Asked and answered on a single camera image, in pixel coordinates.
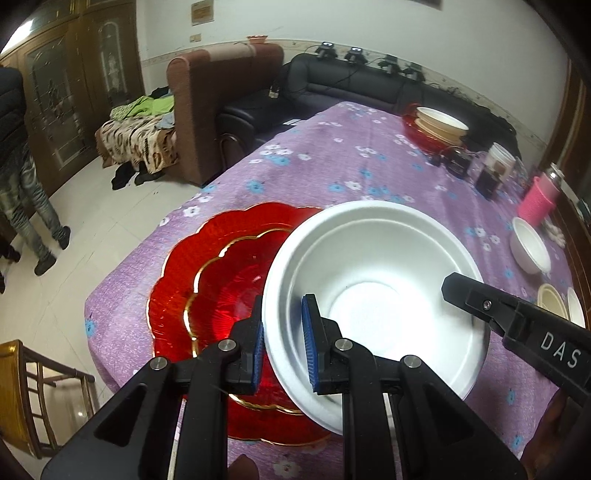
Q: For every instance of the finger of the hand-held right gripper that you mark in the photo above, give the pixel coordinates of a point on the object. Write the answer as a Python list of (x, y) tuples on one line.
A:
[(475, 300)]

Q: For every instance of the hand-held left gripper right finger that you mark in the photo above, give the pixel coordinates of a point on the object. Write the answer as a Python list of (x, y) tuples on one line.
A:
[(308, 344)]

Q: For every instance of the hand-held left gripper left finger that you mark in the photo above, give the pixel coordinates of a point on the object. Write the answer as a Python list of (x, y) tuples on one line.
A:
[(257, 355)]

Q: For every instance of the white foam bowl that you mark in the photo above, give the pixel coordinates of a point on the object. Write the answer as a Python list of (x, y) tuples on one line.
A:
[(369, 258), (441, 117), (577, 309), (531, 249)]

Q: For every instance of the beige plastic bowl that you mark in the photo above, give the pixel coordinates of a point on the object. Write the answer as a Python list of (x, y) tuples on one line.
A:
[(551, 300)]

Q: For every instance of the small red plate with sticker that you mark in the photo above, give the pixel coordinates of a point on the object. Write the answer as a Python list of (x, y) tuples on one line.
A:
[(231, 286)]

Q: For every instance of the large red plate gold print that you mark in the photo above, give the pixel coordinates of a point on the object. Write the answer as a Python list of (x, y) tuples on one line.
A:
[(184, 258)]

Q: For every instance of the stack of beige bowls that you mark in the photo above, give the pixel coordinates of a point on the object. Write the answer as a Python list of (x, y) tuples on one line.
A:
[(438, 134)]

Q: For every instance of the person's right hand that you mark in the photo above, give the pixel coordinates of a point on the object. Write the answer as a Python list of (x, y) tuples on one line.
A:
[(549, 429)]

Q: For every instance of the person's left hand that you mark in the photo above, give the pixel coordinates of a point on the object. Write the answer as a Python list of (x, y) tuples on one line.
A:
[(242, 467)]

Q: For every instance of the white work gloves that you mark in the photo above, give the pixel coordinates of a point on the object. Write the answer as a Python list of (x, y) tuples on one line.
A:
[(556, 235)]

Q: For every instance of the dark bottle with brown cap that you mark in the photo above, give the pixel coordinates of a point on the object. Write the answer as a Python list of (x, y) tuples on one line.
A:
[(488, 184)]

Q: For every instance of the pink knit-sleeved thermos bottle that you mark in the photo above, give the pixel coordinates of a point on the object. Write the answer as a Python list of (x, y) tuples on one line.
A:
[(538, 201)]

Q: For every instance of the dark round jar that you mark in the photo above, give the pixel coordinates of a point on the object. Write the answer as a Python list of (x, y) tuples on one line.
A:
[(457, 162)]

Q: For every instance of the small black object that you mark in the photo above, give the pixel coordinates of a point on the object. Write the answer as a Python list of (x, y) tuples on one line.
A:
[(436, 160)]

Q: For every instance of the white plastic jar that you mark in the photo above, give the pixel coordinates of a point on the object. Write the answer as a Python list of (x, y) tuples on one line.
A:
[(503, 154)]

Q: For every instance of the red glass plate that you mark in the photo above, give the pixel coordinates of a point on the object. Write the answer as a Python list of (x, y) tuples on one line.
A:
[(413, 129)]

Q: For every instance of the dark clothes pile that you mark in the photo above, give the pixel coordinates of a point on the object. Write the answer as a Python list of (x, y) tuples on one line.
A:
[(127, 177)]

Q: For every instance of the white paper card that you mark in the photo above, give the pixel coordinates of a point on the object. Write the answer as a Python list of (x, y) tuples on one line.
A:
[(292, 121)]

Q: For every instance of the wooden chair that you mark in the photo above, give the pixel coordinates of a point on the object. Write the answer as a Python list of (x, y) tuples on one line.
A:
[(18, 397)]

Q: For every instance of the black leather sofa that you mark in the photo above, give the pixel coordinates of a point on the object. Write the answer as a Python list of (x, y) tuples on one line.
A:
[(351, 87)]

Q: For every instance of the brown armchair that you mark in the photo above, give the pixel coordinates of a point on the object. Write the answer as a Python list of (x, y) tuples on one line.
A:
[(194, 115)]

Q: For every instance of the tiger-striped blanket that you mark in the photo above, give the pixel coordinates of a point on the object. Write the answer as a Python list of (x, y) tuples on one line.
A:
[(134, 138)]

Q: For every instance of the green garment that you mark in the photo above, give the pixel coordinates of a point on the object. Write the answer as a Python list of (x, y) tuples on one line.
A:
[(147, 107)]

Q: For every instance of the small red dish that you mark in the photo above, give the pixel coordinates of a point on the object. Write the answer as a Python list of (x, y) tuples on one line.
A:
[(257, 38)]

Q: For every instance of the wooden glass-door cabinet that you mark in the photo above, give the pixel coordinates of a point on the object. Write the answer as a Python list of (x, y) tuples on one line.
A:
[(60, 92)]

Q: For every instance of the black camera device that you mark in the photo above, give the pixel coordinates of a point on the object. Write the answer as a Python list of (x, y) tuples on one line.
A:
[(354, 52), (413, 71), (325, 48), (390, 62)]

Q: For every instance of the small wall plaque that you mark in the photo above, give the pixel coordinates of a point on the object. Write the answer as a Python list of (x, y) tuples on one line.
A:
[(203, 11)]

